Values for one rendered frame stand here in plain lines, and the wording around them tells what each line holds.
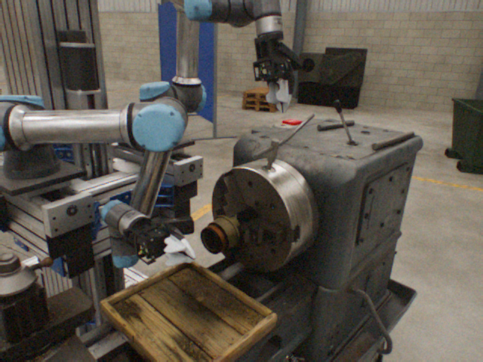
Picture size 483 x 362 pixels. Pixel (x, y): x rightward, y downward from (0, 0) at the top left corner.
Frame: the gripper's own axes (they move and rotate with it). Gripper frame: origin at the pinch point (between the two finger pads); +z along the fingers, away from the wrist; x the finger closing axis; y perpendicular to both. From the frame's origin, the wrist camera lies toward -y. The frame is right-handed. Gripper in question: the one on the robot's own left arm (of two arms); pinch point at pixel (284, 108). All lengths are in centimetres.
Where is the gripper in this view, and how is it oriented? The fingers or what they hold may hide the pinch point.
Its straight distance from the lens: 107.2
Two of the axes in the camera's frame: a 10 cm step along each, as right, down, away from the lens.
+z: 1.5, 9.7, 1.8
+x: 7.1, 0.2, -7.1
